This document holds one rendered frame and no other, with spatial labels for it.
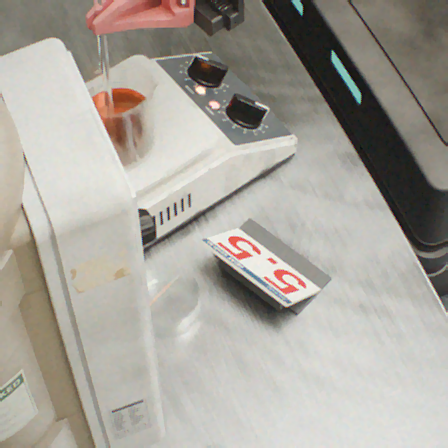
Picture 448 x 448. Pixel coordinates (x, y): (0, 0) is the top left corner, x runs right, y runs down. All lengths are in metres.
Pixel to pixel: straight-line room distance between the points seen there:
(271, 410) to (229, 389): 0.04
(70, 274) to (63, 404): 0.10
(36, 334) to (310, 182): 0.69
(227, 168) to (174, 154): 0.06
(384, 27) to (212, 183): 0.73
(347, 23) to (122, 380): 1.30
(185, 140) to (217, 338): 0.16
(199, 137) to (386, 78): 0.69
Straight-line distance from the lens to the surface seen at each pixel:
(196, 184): 1.04
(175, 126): 1.03
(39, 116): 0.41
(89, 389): 0.49
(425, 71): 1.70
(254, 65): 1.19
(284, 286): 1.02
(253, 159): 1.07
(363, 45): 1.72
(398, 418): 1.01
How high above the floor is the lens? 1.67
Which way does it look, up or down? 58 degrees down
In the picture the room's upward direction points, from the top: 1 degrees counter-clockwise
